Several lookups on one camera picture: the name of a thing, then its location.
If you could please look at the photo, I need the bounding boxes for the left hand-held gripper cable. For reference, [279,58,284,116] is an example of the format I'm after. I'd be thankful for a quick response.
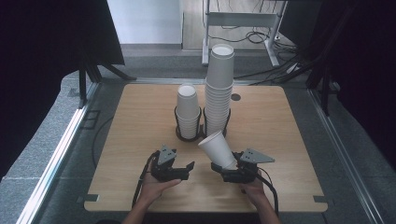
[131,150,161,209]

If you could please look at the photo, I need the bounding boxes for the tall stack of white cups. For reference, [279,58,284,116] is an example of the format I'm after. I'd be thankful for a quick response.
[204,43,235,138]

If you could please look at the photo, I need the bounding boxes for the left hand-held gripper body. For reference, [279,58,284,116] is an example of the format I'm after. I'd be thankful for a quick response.
[150,144,191,183]

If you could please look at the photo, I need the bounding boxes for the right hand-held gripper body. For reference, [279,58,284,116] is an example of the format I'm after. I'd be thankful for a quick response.
[221,147,276,184]

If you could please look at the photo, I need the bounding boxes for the black floor cable bundle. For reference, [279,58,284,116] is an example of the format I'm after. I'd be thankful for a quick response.
[233,40,316,87]

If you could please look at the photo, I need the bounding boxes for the coiled black floor cable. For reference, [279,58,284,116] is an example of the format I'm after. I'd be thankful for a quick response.
[208,30,270,45]

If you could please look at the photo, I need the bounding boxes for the white metal desk frame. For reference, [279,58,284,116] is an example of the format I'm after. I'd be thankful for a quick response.
[201,0,289,68]

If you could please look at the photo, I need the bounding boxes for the single white paper cup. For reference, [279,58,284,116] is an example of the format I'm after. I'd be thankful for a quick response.
[197,130,239,171]

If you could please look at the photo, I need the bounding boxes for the black stand legs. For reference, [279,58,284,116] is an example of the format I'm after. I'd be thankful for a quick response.
[78,59,138,109]

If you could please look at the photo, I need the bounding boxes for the white power strip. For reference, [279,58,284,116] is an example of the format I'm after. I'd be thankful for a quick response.
[285,63,301,75]

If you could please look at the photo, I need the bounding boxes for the black wire cup holder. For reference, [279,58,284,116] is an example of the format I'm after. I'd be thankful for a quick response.
[173,105,232,144]

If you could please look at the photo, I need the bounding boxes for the dark floor plate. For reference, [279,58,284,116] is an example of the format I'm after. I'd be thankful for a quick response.
[81,109,101,130]

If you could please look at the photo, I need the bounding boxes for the person's right hand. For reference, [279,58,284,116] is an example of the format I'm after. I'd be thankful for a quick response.
[240,177,268,206]

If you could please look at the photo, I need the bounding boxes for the black curtain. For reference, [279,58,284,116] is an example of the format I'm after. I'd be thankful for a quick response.
[306,0,396,175]
[0,0,125,181]

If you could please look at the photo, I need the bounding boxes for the hand-held gripper cable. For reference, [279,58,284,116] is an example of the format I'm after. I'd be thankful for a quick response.
[131,150,161,209]
[255,167,280,217]

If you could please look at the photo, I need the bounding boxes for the short stack of white cups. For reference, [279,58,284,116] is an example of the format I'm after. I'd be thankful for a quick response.
[176,84,203,140]

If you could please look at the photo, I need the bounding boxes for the thin black floor cable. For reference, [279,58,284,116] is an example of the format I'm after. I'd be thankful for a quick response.
[91,115,115,171]

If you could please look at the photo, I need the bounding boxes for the person's left hand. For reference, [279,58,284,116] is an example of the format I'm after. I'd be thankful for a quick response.
[138,172,182,203]

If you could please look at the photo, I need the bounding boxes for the aluminium floor rail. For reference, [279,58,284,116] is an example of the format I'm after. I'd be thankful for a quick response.
[306,88,386,224]
[15,82,101,224]

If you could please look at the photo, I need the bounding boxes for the black metal stand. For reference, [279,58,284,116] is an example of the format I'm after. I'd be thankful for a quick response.
[306,62,332,117]

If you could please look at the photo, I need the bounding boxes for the right hand-held gripper cable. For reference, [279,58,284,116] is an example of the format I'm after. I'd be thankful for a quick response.
[255,167,280,217]

